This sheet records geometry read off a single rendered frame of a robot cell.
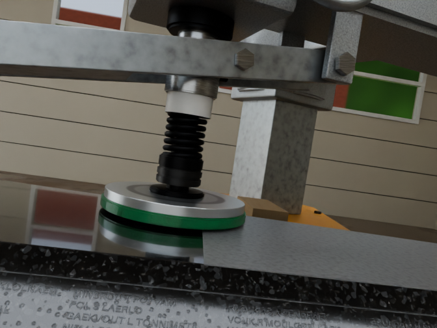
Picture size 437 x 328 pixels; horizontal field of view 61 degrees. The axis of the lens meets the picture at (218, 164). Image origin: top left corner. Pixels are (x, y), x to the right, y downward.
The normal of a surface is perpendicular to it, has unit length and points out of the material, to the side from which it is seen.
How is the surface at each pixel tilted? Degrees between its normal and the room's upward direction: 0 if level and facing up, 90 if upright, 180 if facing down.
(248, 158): 90
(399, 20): 90
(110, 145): 90
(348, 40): 90
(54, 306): 45
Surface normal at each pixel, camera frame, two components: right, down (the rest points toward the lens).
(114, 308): 0.18, -0.66
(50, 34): 0.34, 0.10
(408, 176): 0.08, 0.07
